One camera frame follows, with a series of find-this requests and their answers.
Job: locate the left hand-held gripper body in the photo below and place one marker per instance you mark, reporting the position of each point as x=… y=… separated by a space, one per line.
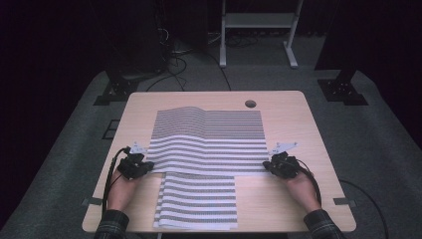
x=132 y=166

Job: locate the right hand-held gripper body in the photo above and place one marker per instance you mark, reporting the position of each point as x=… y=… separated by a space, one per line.
x=285 y=164

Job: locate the grey striped cloth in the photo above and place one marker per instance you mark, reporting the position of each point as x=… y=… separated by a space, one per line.
x=209 y=139

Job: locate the person's left hand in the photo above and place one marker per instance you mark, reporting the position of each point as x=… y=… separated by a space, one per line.
x=121 y=192

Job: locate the person's right hand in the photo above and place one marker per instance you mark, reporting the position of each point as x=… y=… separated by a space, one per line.
x=303 y=194

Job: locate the grey tape strip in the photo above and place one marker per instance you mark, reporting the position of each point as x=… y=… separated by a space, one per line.
x=92 y=201
x=345 y=201

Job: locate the black stand base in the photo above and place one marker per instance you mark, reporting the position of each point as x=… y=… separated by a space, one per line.
x=116 y=91
x=343 y=89

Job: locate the dark cabinet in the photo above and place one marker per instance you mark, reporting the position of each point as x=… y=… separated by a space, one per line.
x=139 y=36

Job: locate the white metal stand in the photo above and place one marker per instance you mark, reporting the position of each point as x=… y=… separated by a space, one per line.
x=258 y=20

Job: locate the black floor outlet frame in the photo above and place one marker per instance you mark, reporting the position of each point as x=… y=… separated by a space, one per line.
x=111 y=129

